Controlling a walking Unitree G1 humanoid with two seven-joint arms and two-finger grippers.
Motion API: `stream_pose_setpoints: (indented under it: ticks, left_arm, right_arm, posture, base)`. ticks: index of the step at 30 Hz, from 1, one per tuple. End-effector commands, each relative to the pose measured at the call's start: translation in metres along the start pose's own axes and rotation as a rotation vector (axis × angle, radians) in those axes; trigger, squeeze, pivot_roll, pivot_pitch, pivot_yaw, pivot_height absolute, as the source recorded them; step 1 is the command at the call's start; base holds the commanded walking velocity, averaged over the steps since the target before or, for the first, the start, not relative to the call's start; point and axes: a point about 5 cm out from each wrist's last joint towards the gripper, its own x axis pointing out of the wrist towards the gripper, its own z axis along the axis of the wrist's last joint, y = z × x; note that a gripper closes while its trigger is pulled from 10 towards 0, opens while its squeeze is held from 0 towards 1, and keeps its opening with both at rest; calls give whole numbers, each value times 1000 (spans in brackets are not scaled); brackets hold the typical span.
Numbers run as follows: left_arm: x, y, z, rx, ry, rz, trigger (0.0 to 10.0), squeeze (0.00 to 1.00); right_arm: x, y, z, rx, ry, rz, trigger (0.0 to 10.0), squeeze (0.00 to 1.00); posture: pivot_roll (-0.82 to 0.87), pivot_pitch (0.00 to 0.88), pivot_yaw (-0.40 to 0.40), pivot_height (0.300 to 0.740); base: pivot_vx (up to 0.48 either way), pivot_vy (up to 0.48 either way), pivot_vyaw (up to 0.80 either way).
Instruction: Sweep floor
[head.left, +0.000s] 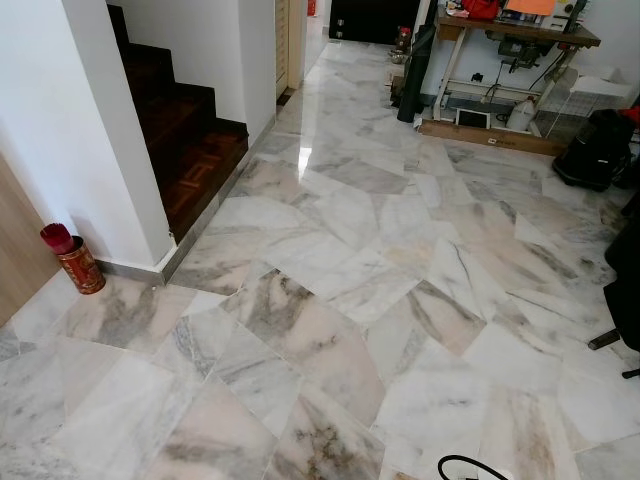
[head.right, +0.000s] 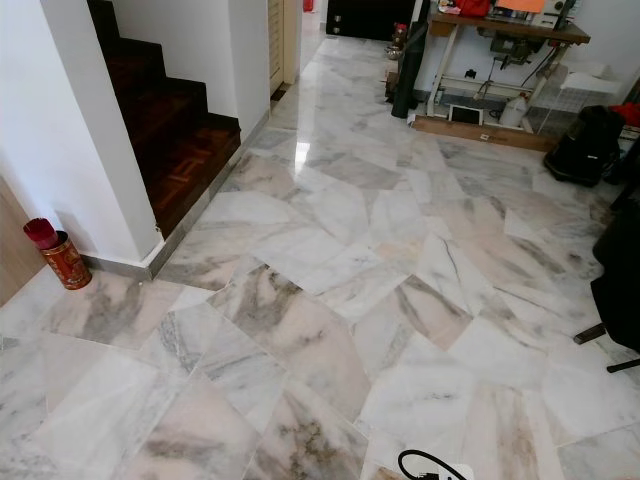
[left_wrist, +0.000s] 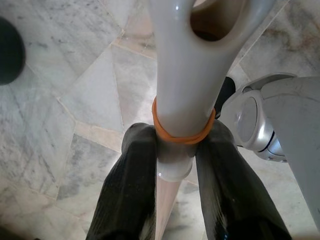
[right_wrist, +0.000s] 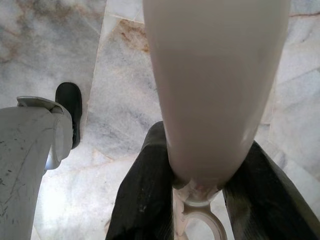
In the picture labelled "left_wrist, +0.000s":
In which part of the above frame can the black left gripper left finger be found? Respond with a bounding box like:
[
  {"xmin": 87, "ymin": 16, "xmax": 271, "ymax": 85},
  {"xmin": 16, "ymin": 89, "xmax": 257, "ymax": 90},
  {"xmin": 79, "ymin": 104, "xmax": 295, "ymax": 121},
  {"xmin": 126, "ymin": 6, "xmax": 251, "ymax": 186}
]
[{"xmin": 86, "ymin": 122, "xmax": 159, "ymax": 240}]

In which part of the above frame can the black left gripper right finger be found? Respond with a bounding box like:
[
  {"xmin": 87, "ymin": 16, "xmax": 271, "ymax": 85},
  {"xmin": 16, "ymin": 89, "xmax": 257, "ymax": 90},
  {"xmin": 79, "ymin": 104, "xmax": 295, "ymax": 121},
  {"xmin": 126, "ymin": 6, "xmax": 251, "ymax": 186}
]
[{"xmin": 195, "ymin": 121, "xmax": 293, "ymax": 240}]

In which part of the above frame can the beige broom with white handle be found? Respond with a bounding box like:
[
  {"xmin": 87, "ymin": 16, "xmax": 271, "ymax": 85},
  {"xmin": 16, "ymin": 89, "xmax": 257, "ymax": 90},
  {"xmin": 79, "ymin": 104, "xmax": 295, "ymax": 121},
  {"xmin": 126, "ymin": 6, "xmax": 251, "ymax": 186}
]
[{"xmin": 147, "ymin": 0, "xmax": 248, "ymax": 240}]

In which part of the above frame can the orange rubber band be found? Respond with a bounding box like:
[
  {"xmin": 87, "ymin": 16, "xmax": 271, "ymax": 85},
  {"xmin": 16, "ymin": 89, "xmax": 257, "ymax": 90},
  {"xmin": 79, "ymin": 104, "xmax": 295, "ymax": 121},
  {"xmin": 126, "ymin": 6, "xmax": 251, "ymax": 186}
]
[{"xmin": 151, "ymin": 97, "xmax": 216, "ymax": 146}]

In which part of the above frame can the silver robot leg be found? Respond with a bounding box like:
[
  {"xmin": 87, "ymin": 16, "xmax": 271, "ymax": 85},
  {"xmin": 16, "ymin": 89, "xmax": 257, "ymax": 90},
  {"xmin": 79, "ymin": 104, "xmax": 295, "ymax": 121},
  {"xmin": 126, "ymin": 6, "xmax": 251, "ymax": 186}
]
[{"xmin": 224, "ymin": 72, "xmax": 320, "ymax": 237}]

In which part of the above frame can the black round object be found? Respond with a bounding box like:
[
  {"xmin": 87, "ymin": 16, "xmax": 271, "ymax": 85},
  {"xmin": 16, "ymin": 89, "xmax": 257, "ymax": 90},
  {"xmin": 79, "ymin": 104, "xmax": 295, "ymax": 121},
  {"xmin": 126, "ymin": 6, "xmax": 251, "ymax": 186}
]
[{"xmin": 0, "ymin": 17, "xmax": 26, "ymax": 86}]

